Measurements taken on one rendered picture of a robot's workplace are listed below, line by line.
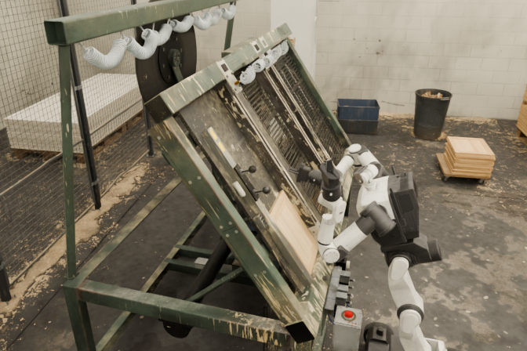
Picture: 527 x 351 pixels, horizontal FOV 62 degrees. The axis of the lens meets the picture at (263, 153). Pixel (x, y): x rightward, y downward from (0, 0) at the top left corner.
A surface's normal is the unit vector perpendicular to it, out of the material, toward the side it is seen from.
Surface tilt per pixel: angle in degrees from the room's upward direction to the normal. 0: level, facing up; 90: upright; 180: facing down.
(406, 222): 90
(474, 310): 0
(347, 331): 90
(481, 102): 90
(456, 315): 0
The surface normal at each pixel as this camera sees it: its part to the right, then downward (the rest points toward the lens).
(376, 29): -0.17, 0.40
